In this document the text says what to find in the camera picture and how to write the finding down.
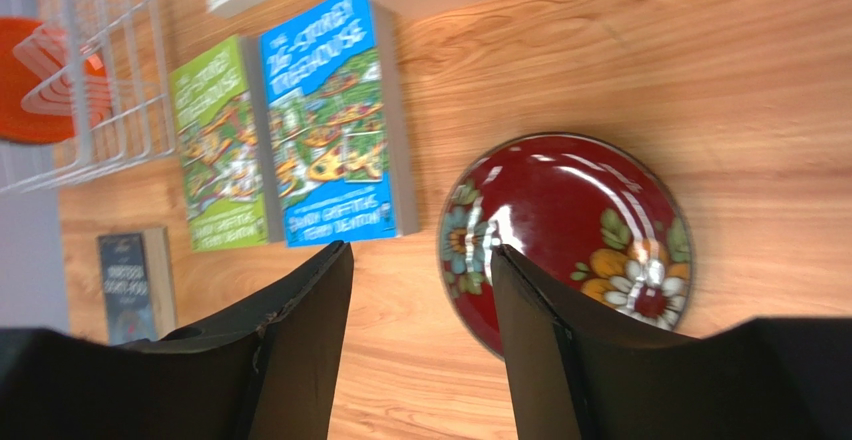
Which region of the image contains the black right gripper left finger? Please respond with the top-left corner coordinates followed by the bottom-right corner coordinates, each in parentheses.
top-left (1, 241), bottom-right (354, 439)

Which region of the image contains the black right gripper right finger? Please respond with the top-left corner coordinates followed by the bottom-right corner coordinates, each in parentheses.
top-left (492, 246), bottom-right (851, 439)

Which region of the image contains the red floral plate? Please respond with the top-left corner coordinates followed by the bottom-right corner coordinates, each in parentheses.
top-left (436, 132), bottom-right (693, 356)

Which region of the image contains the orange plate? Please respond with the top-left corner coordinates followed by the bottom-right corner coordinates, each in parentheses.
top-left (1, 16), bottom-right (77, 145)

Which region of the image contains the nineteen eighty-four book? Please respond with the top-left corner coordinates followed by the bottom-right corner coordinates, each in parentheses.
top-left (97, 227), bottom-right (178, 345)

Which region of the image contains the green 65-storey treehouse book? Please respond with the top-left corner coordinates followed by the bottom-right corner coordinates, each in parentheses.
top-left (169, 35), bottom-right (284, 252)

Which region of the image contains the blue 26-storey treehouse book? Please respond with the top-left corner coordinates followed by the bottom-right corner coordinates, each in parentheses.
top-left (258, 0), bottom-right (420, 247)

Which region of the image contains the white wire dish rack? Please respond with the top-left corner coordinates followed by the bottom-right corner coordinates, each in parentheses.
top-left (1, 0), bottom-right (177, 196)

